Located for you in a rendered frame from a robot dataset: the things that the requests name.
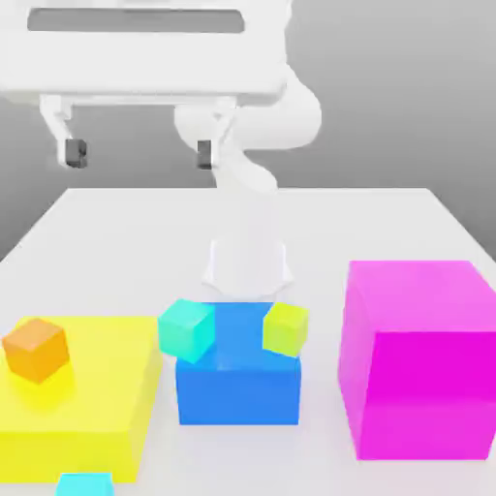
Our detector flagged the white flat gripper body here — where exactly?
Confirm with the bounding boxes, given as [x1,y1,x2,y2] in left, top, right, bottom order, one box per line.
[0,0,293,108]

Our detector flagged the small teal cube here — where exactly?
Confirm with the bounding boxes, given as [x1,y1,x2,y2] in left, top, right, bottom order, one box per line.
[157,297,217,364]

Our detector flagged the small lime cube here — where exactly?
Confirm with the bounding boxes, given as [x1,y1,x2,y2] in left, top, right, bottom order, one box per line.
[262,301,310,358]

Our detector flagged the small orange cube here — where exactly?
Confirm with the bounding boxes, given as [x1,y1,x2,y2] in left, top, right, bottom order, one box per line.
[1,317,71,385]

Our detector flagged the small cyan cube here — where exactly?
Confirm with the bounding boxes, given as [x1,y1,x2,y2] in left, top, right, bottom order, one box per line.
[53,472,116,496]

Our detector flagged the large blue box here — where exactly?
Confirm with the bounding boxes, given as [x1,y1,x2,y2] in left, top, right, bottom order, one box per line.
[174,300,302,426]

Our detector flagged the large yellow box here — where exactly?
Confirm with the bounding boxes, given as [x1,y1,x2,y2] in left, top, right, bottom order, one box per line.
[0,315,164,485]

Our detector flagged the large magenta box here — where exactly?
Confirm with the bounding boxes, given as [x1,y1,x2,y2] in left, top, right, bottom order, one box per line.
[336,260,496,462]

